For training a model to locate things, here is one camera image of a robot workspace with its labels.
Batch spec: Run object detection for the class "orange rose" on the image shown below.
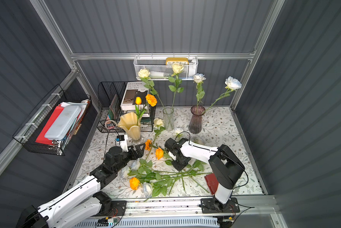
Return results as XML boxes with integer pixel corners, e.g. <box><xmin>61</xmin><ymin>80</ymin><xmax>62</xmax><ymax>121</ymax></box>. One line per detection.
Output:
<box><xmin>155</xmin><ymin>147</ymin><xmax>164</xmax><ymax>160</ymax></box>
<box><xmin>129</xmin><ymin>177</ymin><xmax>141</xmax><ymax>190</ymax></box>

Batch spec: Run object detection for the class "pale blue rose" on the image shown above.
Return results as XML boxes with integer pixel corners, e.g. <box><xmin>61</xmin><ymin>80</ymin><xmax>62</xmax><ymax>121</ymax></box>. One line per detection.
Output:
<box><xmin>193</xmin><ymin>74</ymin><xmax>206</xmax><ymax>107</ymax></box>
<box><xmin>204</xmin><ymin>77</ymin><xmax>242</xmax><ymax>113</ymax></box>
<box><xmin>130</xmin><ymin>159</ymin><xmax>141</xmax><ymax>171</ymax></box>
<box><xmin>142</xmin><ymin>182</ymin><xmax>153</xmax><ymax>198</ymax></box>
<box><xmin>173</xmin><ymin>127</ymin><xmax>184</xmax><ymax>136</ymax></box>

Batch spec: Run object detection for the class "orange marigold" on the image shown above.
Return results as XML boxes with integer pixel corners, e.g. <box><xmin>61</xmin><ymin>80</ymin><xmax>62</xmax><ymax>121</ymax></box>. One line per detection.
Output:
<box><xmin>145</xmin><ymin>139</ymin><xmax>152</xmax><ymax>151</ymax></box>

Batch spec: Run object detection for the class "white rose bud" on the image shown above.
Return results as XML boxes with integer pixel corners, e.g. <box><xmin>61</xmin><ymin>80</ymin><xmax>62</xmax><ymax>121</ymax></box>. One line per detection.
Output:
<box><xmin>146</xmin><ymin>118</ymin><xmax>165</xmax><ymax>159</ymax></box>

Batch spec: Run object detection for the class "orange tulip bud flower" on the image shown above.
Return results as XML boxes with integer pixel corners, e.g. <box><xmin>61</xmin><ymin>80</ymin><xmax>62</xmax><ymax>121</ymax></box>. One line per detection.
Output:
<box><xmin>135</xmin><ymin>97</ymin><xmax>142</xmax><ymax>122</ymax></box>

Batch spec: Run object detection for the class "orange marigold flower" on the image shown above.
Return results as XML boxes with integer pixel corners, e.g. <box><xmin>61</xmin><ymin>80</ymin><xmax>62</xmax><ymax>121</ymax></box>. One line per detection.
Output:
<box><xmin>139</xmin><ymin>94</ymin><xmax>158</xmax><ymax>117</ymax></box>

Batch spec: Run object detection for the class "cream white rose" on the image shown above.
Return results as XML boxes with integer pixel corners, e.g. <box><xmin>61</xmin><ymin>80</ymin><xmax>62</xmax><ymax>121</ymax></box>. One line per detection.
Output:
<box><xmin>138</xmin><ymin>68</ymin><xmax>165</xmax><ymax>108</ymax></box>

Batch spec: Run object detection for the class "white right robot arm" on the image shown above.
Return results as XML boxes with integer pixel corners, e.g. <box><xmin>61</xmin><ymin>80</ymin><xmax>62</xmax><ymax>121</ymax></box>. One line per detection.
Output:
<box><xmin>165</xmin><ymin>138</ymin><xmax>245</xmax><ymax>208</ymax></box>

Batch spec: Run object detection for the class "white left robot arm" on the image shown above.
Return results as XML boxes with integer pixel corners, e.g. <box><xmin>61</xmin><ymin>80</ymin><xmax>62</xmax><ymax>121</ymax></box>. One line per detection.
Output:
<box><xmin>16</xmin><ymin>143</ymin><xmax>145</xmax><ymax>228</ymax></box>

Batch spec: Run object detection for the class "orange rose front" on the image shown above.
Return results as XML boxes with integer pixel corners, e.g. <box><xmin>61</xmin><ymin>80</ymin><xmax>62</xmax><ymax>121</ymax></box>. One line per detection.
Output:
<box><xmin>129</xmin><ymin>177</ymin><xmax>141</xmax><ymax>190</ymax></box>

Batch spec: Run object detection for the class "purple glass vase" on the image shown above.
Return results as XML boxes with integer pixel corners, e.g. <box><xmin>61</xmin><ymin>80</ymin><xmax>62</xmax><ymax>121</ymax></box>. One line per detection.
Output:
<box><xmin>189</xmin><ymin>105</ymin><xmax>206</xmax><ymax>134</ymax></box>

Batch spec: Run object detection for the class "clear glass vase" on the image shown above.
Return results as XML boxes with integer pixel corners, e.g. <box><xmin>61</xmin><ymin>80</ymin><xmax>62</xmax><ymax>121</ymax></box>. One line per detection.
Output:
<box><xmin>163</xmin><ymin>106</ymin><xmax>174</xmax><ymax>131</ymax></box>

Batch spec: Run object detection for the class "cream yellow ruffled vase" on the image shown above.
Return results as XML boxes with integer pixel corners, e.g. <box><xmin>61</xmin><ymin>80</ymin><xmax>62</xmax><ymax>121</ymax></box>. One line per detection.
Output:
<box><xmin>117</xmin><ymin>112</ymin><xmax>143</xmax><ymax>143</ymax></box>

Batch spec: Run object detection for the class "pale blue rose front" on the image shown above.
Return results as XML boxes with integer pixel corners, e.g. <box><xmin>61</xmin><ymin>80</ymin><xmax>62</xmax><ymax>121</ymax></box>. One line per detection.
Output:
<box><xmin>142</xmin><ymin>182</ymin><xmax>153</xmax><ymax>198</ymax></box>

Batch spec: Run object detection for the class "white plastic case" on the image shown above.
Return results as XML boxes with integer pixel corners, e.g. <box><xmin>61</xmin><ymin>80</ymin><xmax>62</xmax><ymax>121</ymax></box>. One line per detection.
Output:
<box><xmin>45</xmin><ymin>104</ymin><xmax>81</xmax><ymax>141</ymax></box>

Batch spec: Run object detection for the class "red folder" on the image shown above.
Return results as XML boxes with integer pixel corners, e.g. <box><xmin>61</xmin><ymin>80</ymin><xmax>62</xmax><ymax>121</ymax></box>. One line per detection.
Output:
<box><xmin>35</xmin><ymin>105</ymin><xmax>64</xmax><ymax>145</ymax></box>

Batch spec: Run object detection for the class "black wire desk organizer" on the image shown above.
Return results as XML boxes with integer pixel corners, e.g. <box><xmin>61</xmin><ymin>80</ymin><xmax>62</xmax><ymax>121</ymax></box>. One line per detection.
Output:
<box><xmin>96</xmin><ymin>81</ymin><xmax>156</xmax><ymax>133</ymax></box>

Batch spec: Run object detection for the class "black wire wall basket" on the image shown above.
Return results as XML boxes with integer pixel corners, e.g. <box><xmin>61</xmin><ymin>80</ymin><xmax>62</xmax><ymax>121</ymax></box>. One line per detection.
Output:
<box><xmin>13</xmin><ymin>86</ymin><xmax>91</xmax><ymax>156</ymax></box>

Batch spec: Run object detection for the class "white mesh wall basket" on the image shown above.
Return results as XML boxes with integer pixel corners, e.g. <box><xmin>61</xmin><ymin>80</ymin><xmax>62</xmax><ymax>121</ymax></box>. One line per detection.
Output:
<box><xmin>133</xmin><ymin>55</ymin><xmax>199</xmax><ymax>80</ymax></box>

